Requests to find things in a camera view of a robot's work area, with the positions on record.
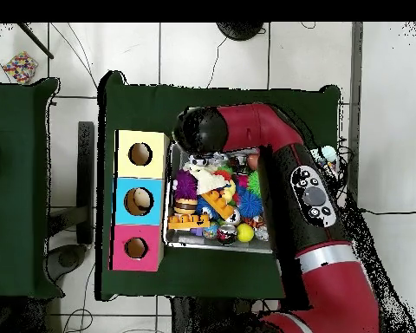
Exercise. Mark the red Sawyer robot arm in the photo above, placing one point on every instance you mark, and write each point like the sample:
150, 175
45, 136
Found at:
256, 128

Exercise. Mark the silver mesh bin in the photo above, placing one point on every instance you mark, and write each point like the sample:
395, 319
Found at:
201, 242

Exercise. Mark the wooden box with three holes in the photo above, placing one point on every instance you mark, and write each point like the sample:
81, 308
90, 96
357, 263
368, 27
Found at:
138, 171

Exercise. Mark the cream yellow cloth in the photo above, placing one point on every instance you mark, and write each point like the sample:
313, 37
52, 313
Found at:
208, 180

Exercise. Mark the purple spiky toy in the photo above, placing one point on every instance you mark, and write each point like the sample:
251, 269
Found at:
185, 185

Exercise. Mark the small soccer ball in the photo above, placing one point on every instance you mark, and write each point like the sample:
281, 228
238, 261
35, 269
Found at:
198, 160

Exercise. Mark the toy burger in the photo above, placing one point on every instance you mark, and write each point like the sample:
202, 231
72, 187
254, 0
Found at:
185, 206

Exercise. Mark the green spiky ball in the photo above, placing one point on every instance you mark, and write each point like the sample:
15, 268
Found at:
253, 182

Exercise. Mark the blue spiky ball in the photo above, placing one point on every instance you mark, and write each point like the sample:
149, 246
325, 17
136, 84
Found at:
250, 204

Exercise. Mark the yellow ball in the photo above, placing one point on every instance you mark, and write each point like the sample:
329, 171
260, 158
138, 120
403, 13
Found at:
245, 232

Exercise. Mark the black round object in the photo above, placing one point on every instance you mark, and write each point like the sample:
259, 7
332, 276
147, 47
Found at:
241, 30

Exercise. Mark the grey rounded object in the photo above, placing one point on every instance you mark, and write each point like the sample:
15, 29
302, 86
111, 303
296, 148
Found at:
66, 260

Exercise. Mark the colourful patterned cloth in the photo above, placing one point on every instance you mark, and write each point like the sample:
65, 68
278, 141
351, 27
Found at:
20, 67

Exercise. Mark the black rod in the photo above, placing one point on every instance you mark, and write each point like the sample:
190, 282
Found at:
34, 40

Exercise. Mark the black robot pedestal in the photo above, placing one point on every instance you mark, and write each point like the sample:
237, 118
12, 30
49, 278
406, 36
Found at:
194, 319

